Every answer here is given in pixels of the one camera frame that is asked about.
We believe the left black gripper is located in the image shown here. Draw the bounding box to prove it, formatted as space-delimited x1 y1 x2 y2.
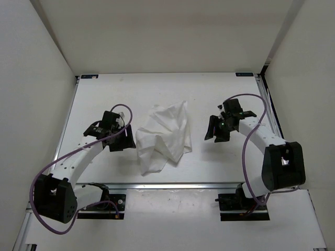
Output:
108 124 135 152

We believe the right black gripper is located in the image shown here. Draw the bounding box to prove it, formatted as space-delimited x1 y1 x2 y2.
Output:
204 115 235 143

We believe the white fabric skirt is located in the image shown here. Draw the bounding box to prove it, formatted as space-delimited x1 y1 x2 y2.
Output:
136 100 192 176

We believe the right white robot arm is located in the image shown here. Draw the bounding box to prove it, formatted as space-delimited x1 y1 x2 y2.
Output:
205 111 306 209

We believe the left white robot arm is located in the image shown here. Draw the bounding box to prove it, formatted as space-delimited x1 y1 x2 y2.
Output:
29 119 136 223

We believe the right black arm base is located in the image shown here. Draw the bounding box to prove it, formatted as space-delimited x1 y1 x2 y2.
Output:
215 185 270 222

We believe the right blue corner label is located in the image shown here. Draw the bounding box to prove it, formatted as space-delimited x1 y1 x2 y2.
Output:
236 72 254 77

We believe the blue corner label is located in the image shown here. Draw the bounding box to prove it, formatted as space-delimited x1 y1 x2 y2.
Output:
81 74 99 79
236 72 254 77

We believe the left blue corner label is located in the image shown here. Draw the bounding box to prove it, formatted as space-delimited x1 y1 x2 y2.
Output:
81 74 99 79

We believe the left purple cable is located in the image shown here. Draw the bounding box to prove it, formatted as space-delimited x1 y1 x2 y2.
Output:
29 104 133 235

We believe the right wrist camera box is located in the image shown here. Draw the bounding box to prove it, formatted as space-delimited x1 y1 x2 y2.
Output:
223 98 243 114

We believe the aluminium table frame rail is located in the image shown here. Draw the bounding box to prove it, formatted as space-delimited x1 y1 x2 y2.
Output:
78 182 244 190

